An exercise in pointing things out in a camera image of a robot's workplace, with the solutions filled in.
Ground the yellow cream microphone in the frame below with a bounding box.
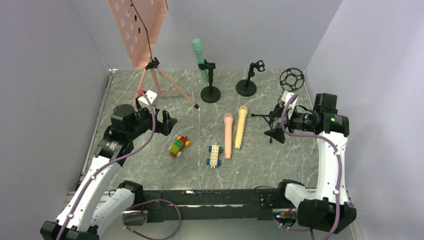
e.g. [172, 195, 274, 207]
[234, 105, 248, 150]

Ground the black round-base mic stand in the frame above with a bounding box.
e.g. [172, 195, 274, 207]
[198, 59, 221, 103]

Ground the red green brick car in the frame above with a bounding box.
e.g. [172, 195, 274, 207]
[168, 136, 191, 158]

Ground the pink microphone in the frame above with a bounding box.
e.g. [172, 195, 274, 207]
[223, 113, 234, 160]

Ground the teal green microphone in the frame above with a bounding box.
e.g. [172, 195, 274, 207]
[191, 38, 208, 83]

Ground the aluminium table edge rail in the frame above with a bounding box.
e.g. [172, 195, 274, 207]
[80, 68, 118, 179]

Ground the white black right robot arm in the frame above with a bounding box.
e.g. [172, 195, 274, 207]
[268, 91, 357, 239]

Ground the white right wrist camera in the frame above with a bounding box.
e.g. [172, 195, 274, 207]
[278, 91, 298, 118]

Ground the front aluminium rail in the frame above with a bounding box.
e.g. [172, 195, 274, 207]
[64, 188, 354, 216]

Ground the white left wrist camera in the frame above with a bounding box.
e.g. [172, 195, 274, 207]
[136, 88, 158, 108]

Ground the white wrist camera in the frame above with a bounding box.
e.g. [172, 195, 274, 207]
[136, 88, 158, 108]
[278, 91, 298, 118]

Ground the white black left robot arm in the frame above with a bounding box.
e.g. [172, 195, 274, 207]
[40, 104, 178, 240]

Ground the white blue brick car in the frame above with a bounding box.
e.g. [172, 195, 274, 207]
[206, 144, 223, 169]

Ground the pink music stand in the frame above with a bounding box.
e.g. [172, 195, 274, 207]
[107, 0, 200, 109]

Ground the black shock-mount tripod stand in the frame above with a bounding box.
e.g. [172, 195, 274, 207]
[250, 67, 305, 129]

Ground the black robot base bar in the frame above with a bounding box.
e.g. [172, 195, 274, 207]
[126, 187, 293, 223]

